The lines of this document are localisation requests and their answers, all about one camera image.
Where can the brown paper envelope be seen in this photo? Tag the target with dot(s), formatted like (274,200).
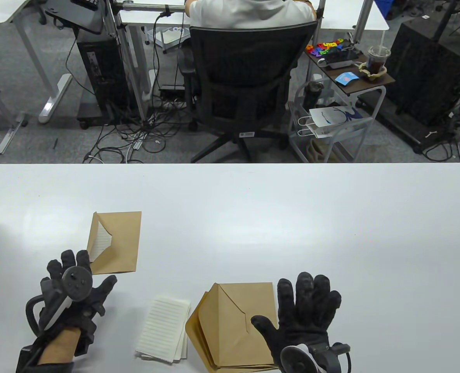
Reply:
(189,325)
(125,241)
(237,322)
(195,330)

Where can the black power box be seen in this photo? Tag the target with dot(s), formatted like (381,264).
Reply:
(171,88)

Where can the beige cardboard cup holder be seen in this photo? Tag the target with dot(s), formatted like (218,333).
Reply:
(373,78)

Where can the black mesh office chair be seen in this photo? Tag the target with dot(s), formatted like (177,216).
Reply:
(249,66)

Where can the small blue card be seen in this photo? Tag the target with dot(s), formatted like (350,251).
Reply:
(346,78)

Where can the person's left forearm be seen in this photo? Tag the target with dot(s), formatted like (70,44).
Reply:
(59,345)

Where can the aluminium frame post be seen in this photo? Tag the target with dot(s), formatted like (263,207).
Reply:
(320,9)
(122,39)
(363,19)

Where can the beige sandals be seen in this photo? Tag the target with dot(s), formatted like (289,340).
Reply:
(317,151)

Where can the white power strip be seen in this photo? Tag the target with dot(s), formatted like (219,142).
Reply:
(138,142)

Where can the large black equipment case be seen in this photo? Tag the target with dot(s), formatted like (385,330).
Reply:
(427,70)

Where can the person's left hand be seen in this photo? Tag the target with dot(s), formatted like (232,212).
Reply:
(99,289)

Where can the black keyboard tray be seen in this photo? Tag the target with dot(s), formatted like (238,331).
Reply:
(78,15)

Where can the grey metal desk frame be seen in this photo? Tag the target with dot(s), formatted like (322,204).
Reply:
(11,132)

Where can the black drink bottle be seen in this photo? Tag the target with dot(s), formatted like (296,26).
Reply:
(313,93)

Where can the iced drink plastic cup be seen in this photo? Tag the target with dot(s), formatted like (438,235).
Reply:
(378,60)

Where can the pile of colourful toy letters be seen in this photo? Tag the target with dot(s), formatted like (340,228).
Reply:
(323,48)

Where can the black computer tower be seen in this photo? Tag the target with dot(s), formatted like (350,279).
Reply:
(101,70)

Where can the person's right hand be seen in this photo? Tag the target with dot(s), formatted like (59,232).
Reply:
(303,311)

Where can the white paper bag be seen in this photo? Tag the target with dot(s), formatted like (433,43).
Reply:
(330,116)

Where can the white cart with brown top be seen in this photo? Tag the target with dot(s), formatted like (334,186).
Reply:
(363,87)

